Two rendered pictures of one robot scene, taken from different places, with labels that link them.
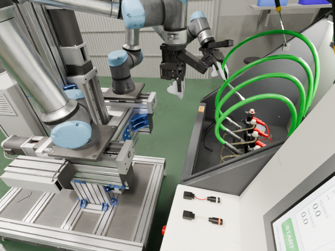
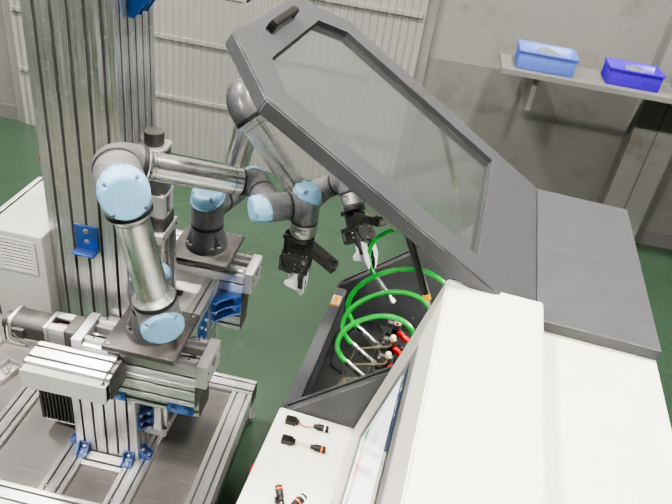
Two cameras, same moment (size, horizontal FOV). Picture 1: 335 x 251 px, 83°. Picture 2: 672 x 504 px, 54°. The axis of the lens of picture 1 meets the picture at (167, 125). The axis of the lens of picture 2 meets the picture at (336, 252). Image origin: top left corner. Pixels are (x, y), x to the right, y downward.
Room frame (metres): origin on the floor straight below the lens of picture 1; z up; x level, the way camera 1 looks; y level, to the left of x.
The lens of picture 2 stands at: (-0.88, 0.06, 2.40)
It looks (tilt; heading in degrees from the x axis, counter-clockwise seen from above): 33 degrees down; 353
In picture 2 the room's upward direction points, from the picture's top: 9 degrees clockwise
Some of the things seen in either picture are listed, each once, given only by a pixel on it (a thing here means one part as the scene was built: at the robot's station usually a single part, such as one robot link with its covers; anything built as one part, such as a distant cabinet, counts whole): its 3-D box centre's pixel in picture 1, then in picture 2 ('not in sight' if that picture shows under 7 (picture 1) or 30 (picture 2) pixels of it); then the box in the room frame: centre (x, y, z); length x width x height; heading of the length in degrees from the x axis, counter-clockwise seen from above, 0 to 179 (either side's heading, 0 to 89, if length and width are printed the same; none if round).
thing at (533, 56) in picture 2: (272, 0); (545, 58); (3.11, -1.57, 1.31); 0.36 x 0.25 x 0.12; 78
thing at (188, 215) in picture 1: (202, 217); (303, 444); (0.29, -0.09, 0.99); 0.12 x 0.02 x 0.02; 74
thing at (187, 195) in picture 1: (201, 197); (307, 424); (0.36, -0.10, 0.99); 0.12 x 0.02 x 0.02; 76
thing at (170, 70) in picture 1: (174, 61); (297, 251); (0.67, -0.04, 1.36); 0.09 x 0.08 x 0.12; 73
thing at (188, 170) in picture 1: (195, 143); (316, 357); (0.76, -0.15, 0.87); 0.62 x 0.04 x 0.16; 163
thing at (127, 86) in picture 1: (122, 81); (207, 233); (1.14, 0.27, 1.09); 0.15 x 0.15 x 0.10
